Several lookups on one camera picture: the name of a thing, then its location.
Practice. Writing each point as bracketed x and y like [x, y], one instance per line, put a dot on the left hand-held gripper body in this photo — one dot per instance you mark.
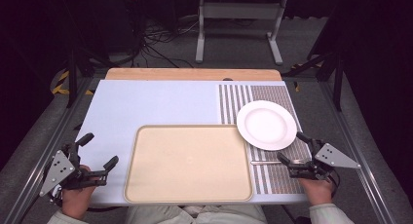
[58, 168]

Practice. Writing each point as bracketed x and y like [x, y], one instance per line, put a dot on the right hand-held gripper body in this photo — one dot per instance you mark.
[334, 157]

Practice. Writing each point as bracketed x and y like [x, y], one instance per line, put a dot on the silver metal fork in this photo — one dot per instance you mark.
[264, 162]

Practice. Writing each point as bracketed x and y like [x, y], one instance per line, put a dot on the person's left hand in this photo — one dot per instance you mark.
[75, 201]

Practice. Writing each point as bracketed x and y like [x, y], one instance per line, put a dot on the person's right hand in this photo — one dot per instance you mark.
[318, 191]

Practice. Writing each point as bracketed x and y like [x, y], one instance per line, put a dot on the white round plate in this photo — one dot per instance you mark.
[266, 125]

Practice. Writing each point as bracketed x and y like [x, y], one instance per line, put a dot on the striped woven placemat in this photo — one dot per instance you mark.
[276, 94]

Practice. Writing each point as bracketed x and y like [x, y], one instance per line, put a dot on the yellow black floor tape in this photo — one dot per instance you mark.
[60, 86]
[296, 86]

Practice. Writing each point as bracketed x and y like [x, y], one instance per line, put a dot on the light blue table cover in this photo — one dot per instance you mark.
[146, 104]

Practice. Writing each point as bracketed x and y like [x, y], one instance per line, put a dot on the beige plastic tray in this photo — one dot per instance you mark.
[188, 164]

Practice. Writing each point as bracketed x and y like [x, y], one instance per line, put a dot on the person's light clothed lap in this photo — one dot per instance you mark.
[195, 216]

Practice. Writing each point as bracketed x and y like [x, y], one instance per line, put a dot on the dark equipment rack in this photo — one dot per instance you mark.
[131, 19]

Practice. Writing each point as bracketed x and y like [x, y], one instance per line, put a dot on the grey metal stand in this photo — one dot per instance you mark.
[240, 11]

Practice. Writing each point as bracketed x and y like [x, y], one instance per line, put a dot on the aluminium frame rail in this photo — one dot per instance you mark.
[42, 156]
[360, 142]

